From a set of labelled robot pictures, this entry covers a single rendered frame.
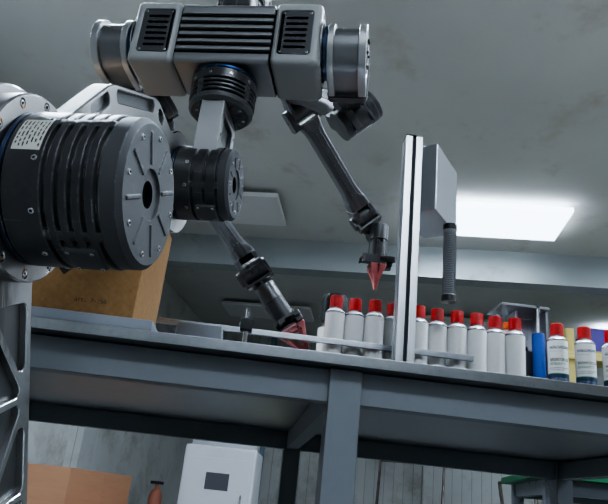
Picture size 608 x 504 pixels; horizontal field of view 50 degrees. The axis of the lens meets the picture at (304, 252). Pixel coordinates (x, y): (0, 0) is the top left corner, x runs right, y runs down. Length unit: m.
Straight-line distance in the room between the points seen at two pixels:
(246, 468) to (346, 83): 4.58
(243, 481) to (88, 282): 4.50
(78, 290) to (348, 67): 0.69
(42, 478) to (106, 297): 3.50
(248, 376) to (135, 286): 0.28
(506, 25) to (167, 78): 2.66
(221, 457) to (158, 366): 4.52
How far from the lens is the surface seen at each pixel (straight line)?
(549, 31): 3.91
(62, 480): 4.64
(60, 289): 1.30
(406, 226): 1.63
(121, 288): 1.28
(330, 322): 1.66
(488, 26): 3.83
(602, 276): 6.77
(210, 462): 5.72
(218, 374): 1.21
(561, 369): 1.81
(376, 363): 1.20
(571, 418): 1.35
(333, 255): 6.48
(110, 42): 1.49
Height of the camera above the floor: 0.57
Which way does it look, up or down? 21 degrees up
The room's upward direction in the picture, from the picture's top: 6 degrees clockwise
